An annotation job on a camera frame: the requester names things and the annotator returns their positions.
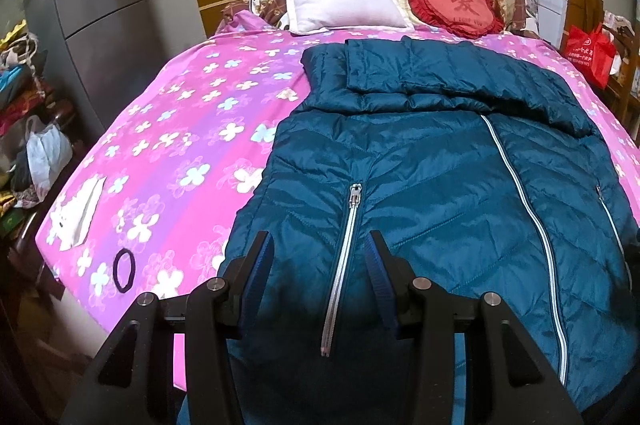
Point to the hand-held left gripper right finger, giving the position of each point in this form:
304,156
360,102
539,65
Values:
380,277

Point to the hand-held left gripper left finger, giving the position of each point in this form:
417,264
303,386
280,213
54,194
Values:
260,257

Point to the teal puffer jacket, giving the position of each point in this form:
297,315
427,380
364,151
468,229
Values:
440,185

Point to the pile of clothes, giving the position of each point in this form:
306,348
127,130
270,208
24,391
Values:
17,90

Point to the pink floral bed sheet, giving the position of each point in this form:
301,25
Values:
175,130

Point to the white tissue packet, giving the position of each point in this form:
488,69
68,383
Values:
80,210

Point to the white plastic bag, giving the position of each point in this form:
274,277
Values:
47,155

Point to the red heart cushion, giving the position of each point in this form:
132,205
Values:
455,2

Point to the grey refrigerator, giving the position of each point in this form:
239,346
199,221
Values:
110,5

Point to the red shopping bag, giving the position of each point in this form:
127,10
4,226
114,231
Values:
590,52

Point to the wooden chair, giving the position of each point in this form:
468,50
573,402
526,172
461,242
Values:
625,70

